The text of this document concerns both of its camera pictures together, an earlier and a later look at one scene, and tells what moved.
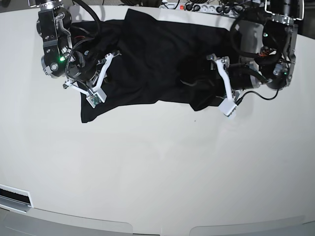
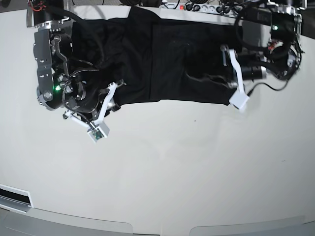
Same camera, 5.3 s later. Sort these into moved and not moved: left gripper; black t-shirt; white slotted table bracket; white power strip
Moved: left gripper
Not moved: white slotted table bracket; white power strip; black t-shirt
